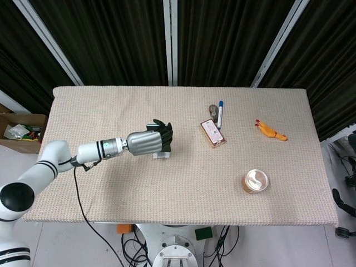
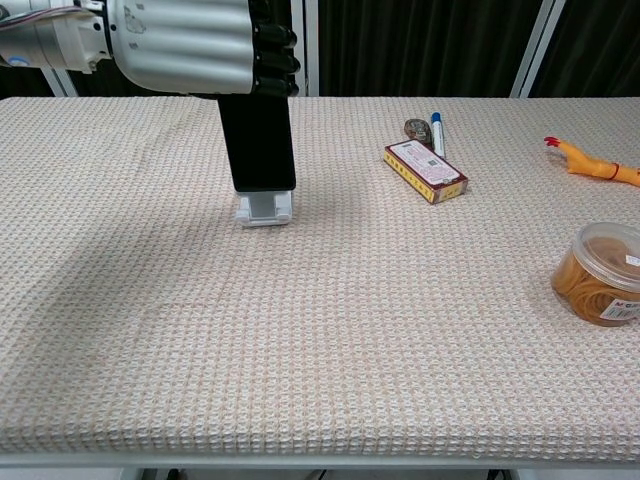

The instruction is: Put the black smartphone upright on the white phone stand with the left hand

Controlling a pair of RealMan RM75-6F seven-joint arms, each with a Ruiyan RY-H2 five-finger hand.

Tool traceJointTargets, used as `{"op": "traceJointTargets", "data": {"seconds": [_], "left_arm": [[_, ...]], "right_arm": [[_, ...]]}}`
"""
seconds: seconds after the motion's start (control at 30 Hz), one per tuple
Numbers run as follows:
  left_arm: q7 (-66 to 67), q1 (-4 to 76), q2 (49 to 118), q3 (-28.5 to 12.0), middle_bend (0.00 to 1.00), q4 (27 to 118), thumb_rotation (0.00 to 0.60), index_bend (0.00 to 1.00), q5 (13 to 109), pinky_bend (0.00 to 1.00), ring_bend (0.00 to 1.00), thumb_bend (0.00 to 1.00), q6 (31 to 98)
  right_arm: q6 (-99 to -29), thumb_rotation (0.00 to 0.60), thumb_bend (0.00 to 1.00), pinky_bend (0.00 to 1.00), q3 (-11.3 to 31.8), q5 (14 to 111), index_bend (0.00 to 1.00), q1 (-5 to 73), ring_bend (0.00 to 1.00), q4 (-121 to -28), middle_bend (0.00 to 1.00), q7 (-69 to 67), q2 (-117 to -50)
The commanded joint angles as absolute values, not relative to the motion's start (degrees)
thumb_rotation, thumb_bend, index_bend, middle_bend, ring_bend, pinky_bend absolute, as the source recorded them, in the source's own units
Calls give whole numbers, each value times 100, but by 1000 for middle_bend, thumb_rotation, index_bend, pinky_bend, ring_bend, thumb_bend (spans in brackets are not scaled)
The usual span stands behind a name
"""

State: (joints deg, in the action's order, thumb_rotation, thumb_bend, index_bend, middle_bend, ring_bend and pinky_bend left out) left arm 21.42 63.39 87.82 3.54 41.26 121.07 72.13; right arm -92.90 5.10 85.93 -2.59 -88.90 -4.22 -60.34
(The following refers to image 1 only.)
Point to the small white object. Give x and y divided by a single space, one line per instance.
161 155

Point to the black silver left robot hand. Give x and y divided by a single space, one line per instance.
146 143

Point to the yellow rubber chicken toy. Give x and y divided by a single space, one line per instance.
268 130

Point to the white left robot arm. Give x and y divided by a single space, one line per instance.
50 164

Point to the white upright frame post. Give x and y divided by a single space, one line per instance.
170 41

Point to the green block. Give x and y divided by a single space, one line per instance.
203 234

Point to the orange block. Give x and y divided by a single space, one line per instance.
123 228

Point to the black pleated curtain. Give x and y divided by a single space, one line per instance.
116 41

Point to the clear plastic bag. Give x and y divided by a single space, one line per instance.
14 132

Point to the black caster wheel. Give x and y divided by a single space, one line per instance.
342 232

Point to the brown cardboard box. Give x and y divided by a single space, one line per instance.
16 146

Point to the beige waffle-weave tablecloth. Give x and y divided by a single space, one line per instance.
194 180

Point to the small brown mottled object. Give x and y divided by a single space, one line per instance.
213 111

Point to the white slanted frame post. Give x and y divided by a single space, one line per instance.
53 47
278 47

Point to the black office chair base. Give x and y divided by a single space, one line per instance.
345 203

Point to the white frame beam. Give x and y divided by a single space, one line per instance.
338 136

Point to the colourful small toys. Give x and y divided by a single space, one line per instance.
32 135

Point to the clear jar of rubber bands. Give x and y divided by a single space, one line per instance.
255 180

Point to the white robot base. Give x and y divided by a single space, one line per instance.
175 247

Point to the white marker blue cap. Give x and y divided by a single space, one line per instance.
220 115

